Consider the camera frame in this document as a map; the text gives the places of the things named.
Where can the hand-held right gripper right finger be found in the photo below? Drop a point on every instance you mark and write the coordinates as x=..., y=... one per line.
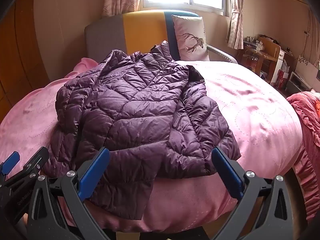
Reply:
x=228, y=175

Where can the grey yellow blue headboard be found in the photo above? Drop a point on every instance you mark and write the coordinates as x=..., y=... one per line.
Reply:
x=142, y=32

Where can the pink bed blanket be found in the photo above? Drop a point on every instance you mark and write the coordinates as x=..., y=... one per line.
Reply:
x=262, y=115

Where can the purple quilted puffer jacket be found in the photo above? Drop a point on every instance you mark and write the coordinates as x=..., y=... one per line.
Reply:
x=140, y=110

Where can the white board with flower sticker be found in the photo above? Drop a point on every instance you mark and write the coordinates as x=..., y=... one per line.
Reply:
x=308, y=66

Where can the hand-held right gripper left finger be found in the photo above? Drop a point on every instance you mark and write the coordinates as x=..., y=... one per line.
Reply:
x=93, y=173

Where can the red ruffled quilt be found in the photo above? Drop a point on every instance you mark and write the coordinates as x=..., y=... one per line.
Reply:
x=308, y=135

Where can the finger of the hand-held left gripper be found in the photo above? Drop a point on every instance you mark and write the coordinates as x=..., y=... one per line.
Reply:
x=35, y=163
x=10, y=160

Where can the wooden desk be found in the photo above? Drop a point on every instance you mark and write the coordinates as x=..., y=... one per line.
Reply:
x=265, y=55

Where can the deer print pillow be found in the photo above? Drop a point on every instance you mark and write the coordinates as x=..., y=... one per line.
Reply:
x=191, y=38

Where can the red and white bag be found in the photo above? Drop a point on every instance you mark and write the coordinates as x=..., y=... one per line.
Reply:
x=282, y=78

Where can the grey bed side rail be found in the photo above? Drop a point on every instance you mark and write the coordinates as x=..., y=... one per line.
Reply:
x=220, y=53

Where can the wooden wardrobe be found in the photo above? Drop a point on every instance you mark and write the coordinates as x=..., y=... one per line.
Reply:
x=17, y=55

